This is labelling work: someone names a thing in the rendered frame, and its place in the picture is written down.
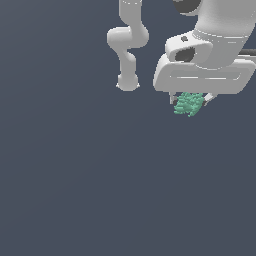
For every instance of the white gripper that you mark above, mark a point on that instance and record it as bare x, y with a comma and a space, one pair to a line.
200, 78

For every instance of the green bumpy object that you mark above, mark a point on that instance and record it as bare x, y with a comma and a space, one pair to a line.
189, 104

